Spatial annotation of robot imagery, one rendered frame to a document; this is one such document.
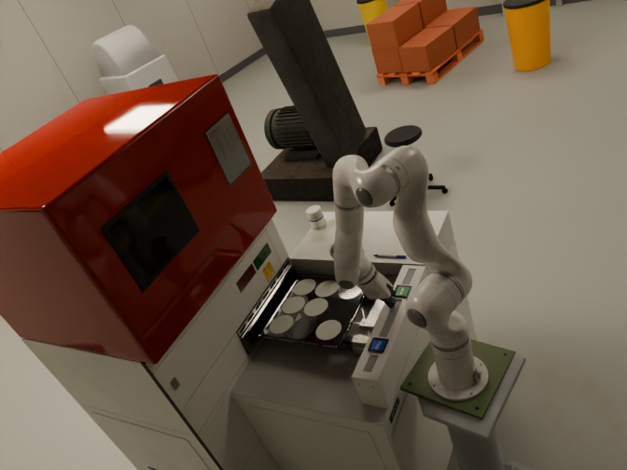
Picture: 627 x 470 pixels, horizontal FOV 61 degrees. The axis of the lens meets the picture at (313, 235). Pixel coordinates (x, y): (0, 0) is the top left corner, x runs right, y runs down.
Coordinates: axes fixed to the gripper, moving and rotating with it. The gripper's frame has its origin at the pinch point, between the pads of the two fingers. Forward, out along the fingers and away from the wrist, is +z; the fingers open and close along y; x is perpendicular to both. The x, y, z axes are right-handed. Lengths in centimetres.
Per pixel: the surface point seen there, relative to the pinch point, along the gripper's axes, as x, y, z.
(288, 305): -3.1, -47.7, -5.0
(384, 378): -28.4, 7.5, 2.3
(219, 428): -57, -55, -3
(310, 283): 10.2, -45.4, -1.7
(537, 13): 418, -63, 113
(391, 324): -8.3, 2.6, 1.7
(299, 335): -16.7, -34.2, -4.1
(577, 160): 230, -16, 146
